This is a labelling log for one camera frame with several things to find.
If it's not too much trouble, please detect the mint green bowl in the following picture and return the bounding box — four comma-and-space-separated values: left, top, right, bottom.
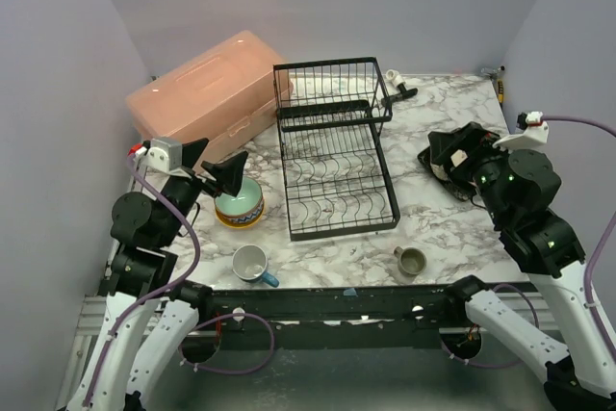
215, 176, 263, 219

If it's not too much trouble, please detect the blue patterned bowl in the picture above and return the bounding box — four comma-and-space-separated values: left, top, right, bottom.
215, 200, 265, 228

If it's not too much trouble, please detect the blue floral mug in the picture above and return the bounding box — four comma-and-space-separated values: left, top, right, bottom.
232, 244, 279, 288

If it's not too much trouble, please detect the grey ceramic mug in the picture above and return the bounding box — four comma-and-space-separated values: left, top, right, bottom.
394, 246, 427, 277

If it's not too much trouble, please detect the yellow bowl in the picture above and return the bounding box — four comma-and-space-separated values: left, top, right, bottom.
215, 208, 265, 229

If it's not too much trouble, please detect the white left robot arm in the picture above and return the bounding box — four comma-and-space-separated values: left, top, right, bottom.
66, 138, 248, 410

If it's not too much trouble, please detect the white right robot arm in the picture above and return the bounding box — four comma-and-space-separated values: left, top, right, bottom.
418, 122, 615, 410

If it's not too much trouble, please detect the black floral square plate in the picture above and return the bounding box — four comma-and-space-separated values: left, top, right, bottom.
417, 147, 475, 202

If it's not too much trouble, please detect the pink plastic storage box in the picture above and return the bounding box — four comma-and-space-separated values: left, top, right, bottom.
126, 31, 285, 173

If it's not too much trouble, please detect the yellow black tool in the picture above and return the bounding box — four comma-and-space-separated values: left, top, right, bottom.
497, 79, 504, 106

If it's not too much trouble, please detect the black and white pipe fitting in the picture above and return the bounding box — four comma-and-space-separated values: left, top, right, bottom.
381, 69, 418, 107

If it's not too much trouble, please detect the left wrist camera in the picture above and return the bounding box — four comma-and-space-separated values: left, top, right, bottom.
128, 137, 187, 176

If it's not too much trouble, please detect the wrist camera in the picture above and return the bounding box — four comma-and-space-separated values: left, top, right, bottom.
128, 137, 187, 176
493, 111, 550, 151

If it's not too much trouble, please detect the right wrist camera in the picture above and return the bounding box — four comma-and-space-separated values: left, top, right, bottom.
493, 111, 550, 151

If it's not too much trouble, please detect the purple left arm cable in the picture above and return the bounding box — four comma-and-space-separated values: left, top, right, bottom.
79, 153, 202, 408

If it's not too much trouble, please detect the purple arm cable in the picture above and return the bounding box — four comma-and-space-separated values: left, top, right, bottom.
541, 115, 616, 349
79, 153, 202, 408

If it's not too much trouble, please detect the black wire dish rack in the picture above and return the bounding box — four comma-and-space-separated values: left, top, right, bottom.
272, 57, 400, 242

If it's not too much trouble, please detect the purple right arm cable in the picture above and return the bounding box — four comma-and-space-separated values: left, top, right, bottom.
541, 115, 616, 349

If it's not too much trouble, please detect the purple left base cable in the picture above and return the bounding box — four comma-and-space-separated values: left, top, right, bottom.
177, 312, 276, 376

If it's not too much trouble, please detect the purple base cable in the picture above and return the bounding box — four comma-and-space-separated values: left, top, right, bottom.
177, 312, 276, 376
438, 283, 541, 370

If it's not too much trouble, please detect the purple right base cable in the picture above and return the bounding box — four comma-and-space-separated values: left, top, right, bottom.
438, 283, 541, 370

